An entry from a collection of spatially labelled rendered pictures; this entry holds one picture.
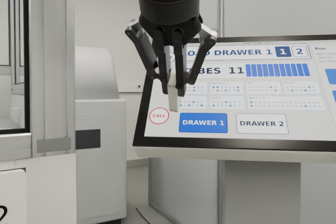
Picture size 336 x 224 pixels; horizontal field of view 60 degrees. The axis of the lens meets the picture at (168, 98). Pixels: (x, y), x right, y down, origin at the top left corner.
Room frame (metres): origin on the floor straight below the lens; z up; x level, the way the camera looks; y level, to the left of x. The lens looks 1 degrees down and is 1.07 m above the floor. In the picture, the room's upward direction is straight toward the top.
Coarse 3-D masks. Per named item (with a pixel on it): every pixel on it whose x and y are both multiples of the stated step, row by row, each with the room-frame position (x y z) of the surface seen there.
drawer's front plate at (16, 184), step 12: (0, 180) 0.48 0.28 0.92; (12, 180) 0.49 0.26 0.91; (24, 180) 0.50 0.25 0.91; (0, 192) 0.48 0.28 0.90; (12, 192) 0.49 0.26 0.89; (24, 192) 0.50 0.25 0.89; (0, 204) 0.48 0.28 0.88; (12, 204) 0.49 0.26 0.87; (24, 204) 0.50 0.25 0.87; (0, 216) 0.48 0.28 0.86; (12, 216) 0.49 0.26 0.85; (24, 216) 0.50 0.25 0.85
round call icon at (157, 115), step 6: (150, 108) 0.60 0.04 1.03; (156, 108) 0.60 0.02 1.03; (162, 108) 0.60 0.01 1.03; (168, 108) 0.60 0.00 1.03; (150, 114) 0.59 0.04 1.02; (156, 114) 0.59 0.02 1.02; (162, 114) 0.59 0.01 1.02; (168, 114) 0.59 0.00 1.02; (150, 120) 0.58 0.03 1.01; (156, 120) 0.58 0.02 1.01; (162, 120) 0.58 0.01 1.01; (168, 120) 0.58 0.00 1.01
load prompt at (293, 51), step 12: (192, 48) 0.71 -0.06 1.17; (216, 48) 0.70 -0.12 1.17; (228, 48) 0.69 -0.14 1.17; (240, 48) 0.69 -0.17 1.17; (252, 48) 0.68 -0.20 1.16; (264, 48) 0.68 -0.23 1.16; (276, 48) 0.68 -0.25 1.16; (288, 48) 0.67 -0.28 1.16; (300, 48) 0.67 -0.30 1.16; (192, 60) 0.68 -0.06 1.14
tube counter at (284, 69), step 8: (232, 64) 0.66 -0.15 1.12; (240, 64) 0.66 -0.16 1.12; (248, 64) 0.65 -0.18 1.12; (256, 64) 0.65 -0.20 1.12; (264, 64) 0.65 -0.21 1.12; (272, 64) 0.64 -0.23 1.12; (280, 64) 0.64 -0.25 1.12; (288, 64) 0.64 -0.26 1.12; (296, 64) 0.64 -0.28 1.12; (304, 64) 0.63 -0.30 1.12; (312, 64) 0.63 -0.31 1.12; (232, 72) 0.64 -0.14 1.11; (240, 72) 0.64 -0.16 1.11; (248, 72) 0.64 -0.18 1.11; (256, 72) 0.63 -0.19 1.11; (264, 72) 0.63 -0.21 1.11; (272, 72) 0.63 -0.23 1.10; (280, 72) 0.63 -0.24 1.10; (288, 72) 0.62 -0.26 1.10; (296, 72) 0.62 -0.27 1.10; (304, 72) 0.62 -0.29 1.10; (312, 72) 0.62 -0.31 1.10
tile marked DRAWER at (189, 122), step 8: (184, 112) 0.59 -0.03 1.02; (192, 112) 0.58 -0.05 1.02; (200, 112) 0.58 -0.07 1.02; (208, 112) 0.58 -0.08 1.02; (184, 120) 0.57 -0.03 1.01; (192, 120) 0.57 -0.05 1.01; (200, 120) 0.57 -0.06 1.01; (208, 120) 0.57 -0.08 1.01; (216, 120) 0.57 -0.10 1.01; (224, 120) 0.56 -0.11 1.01; (184, 128) 0.56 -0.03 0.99; (192, 128) 0.56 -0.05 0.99; (200, 128) 0.56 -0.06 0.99; (208, 128) 0.56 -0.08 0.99; (216, 128) 0.55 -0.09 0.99; (224, 128) 0.55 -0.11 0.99
